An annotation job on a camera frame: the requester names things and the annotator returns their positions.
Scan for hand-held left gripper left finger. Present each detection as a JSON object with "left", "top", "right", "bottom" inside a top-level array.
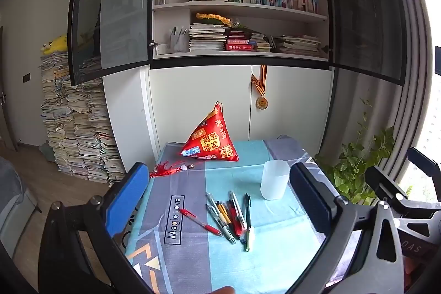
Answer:
[{"left": 37, "top": 162, "right": 154, "bottom": 294}]

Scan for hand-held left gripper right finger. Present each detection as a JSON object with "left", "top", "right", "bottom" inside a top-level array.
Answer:
[{"left": 289, "top": 162, "right": 405, "bottom": 294}]

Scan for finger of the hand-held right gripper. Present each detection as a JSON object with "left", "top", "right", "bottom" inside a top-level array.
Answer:
[
  {"left": 406, "top": 147, "right": 441, "bottom": 178},
  {"left": 364, "top": 165, "right": 441, "bottom": 219}
]

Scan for translucent white plastic cup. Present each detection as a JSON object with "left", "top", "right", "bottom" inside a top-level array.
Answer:
[{"left": 260, "top": 159, "right": 290, "bottom": 201}]

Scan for black pen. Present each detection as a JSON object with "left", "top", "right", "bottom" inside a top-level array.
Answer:
[{"left": 243, "top": 193, "right": 252, "bottom": 252}]

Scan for red label pen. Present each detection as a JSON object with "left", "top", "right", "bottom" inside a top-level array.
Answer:
[{"left": 226, "top": 199, "right": 246, "bottom": 237}]

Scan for yellow pen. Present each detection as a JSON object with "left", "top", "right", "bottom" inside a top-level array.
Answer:
[{"left": 216, "top": 200, "right": 239, "bottom": 240}]

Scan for clear pen silver refill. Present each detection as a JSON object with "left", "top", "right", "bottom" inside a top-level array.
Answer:
[{"left": 206, "top": 204, "right": 226, "bottom": 234}]

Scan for clear pen beige tip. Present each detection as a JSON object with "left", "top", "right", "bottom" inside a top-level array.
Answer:
[{"left": 205, "top": 192, "right": 236, "bottom": 242}]

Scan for green potted plant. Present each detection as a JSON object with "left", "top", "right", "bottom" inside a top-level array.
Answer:
[{"left": 315, "top": 98, "right": 415, "bottom": 206}]

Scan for red tassel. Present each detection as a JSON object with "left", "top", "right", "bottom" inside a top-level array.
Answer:
[{"left": 148, "top": 160, "right": 195, "bottom": 179}]

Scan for tall pile of papers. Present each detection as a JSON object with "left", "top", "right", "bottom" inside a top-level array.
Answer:
[{"left": 39, "top": 51, "right": 127, "bottom": 187}]

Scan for red pyramid pillow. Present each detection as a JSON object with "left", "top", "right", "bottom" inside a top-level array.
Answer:
[{"left": 181, "top": 101, "right": 240, "bottom": 162}]

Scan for blue grey printed tablecloth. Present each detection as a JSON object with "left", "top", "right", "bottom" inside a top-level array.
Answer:
[{"left": 124, "top": 134, "right": 349, "bottom": 294}]

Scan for gold medal striped ribbon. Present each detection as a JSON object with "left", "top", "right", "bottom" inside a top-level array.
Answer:
[{"left": 250, "top": 64, "right": 269, "bottom": 110}]

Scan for grey sofa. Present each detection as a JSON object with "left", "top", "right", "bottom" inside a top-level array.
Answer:
[{"left": 0, "top": 156, "right": 39, "bottom": 261}]

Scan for white bookcase cabinet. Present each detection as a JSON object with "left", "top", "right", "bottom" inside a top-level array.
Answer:
[{"left": 101, "top": 0, "right": 337, "bottom": 178}]

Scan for wide stack of thin books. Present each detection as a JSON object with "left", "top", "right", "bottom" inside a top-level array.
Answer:
[{"left": 272, "top": 34, "right": 323, "bottom": 57}]

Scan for white pen holder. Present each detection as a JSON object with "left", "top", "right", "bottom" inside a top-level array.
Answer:
[{"left": 168, "top": 26, "right": 190, "bottom": 54}]

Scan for dark glass cabinet door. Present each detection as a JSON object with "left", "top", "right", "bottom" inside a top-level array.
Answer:
[
  {"left": 67, "top": 0, "right": 161, "bottom": 87},
  {"left": 314, "top": 0, "right": 409, "bottom": 87}
]

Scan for yellow plush toy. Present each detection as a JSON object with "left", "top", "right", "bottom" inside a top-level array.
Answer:
[{"left": 40, "top": 34, "right": 68, "bottom": 56}]

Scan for stack of red books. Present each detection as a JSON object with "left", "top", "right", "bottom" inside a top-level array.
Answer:
[{"left": 225, "top": 30, "right": 258, "bottom": 52}]

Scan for stack of paper booklets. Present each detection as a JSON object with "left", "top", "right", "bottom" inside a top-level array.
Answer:
[{"left": 188, "top": 23, "right": 228, "bottom": 52}]

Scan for yellow artificial flowers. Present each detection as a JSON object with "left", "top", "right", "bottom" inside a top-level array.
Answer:
[{"left": 195, "top": 12, "right": 232, "bottom": 27}]

